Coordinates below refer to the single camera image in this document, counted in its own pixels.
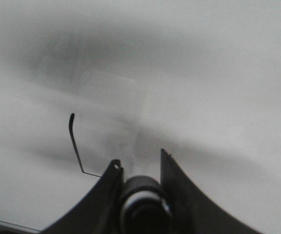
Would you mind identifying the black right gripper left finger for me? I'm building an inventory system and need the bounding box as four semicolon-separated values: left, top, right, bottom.
42;159;123;234

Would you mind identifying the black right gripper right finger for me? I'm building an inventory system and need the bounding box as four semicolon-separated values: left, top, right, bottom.
160;149;259;234

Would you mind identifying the black and white whiteboard marker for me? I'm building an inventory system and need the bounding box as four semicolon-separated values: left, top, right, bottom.
118;175;173;234

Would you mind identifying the white whiteboard with aluminium frame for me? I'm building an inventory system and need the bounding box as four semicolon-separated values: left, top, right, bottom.
0;0;281;234

